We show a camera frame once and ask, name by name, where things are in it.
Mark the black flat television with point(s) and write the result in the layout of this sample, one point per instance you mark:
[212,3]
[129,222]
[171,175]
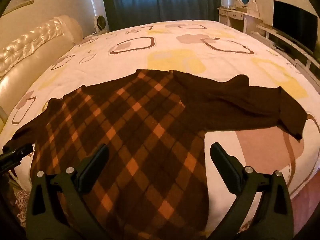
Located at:
[295,25]

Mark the dark blue curtain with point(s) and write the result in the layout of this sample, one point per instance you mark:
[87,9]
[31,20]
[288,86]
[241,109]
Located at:
[160,0]

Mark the small round fan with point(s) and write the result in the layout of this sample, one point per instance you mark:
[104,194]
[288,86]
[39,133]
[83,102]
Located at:
[100,23]

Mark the white dressing table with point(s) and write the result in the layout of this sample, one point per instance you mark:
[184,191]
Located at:
[235,17]

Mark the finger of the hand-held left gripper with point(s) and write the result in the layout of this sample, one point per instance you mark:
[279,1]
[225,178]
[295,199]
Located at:
[15,156]

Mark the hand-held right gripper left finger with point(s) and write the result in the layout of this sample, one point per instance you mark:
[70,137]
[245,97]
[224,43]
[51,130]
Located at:
[96,166]

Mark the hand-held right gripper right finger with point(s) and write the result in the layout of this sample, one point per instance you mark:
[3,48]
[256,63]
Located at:
[223,165]

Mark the bed with patterned sheet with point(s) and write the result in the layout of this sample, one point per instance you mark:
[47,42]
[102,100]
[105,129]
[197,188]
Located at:
[175,42]

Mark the white television stand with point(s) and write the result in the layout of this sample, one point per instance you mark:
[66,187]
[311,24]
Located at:
[282,42]

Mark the brown plaid sweater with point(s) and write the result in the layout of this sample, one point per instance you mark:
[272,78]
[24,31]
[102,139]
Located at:
[140,120]

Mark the cream tufted headboard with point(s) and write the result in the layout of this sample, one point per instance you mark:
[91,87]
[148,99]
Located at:
[37,45]

